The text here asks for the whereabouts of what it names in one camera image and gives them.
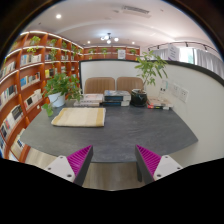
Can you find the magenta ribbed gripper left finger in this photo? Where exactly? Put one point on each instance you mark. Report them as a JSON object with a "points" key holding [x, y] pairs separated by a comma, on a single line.
{"points": [[73, 167]]}

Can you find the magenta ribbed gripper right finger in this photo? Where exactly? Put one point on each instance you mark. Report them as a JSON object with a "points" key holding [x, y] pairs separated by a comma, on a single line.
{"points": [[152, 167]]}

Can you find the folded yellow striped towel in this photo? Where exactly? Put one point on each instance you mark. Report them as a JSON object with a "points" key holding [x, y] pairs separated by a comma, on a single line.
{"points": [[80, 117]]}

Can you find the white book stack left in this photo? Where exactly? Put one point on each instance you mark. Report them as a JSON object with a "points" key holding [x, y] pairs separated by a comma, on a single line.
{"points": [[89, 100]]}

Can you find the dark book stack centre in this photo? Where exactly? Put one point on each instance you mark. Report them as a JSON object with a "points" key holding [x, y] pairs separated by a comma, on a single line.
{"points": [[116, 98]]}

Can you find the leafy plant in white pot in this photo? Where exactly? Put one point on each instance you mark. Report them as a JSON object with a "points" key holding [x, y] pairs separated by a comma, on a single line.
{"points": [[60, 85]]}

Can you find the left tan chair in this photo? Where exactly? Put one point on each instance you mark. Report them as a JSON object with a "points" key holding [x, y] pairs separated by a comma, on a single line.
{"points": [[99, 85]]}

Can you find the tan chair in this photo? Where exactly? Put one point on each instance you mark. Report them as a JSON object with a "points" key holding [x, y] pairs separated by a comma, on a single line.
{"points": [[99, 85], [129, 83]]}

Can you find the right tan chair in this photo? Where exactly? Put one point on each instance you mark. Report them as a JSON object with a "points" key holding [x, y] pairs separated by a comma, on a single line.
{"points": [[129, 83]]}

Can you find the tall plant in black pot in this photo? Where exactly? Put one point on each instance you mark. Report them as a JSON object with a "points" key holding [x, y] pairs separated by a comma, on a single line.
{"points": [[150, 66]]}

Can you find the orange wooden bookshelf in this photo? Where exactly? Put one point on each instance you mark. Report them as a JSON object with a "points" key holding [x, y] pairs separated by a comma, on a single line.
{"points": [[34, 57]]}

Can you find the white sign on shelf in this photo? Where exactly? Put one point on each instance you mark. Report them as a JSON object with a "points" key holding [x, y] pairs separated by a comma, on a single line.
{"points": [[121, 54]]}

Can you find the white window curtain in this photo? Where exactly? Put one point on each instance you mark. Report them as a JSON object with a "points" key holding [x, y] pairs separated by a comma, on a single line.
{"points": [[193, 56]]}

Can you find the ceiling spot lamp cluster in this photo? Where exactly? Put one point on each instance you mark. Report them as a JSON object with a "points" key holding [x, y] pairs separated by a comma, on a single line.
{"points": [[109, 39]]}

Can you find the books stack by wall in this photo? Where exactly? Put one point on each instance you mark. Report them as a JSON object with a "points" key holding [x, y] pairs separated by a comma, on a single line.
{"points": [[156, 103]]}

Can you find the white wall socket panel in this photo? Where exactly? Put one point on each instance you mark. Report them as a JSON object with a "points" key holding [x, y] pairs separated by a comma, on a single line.
{"points": [[180, 92]]}

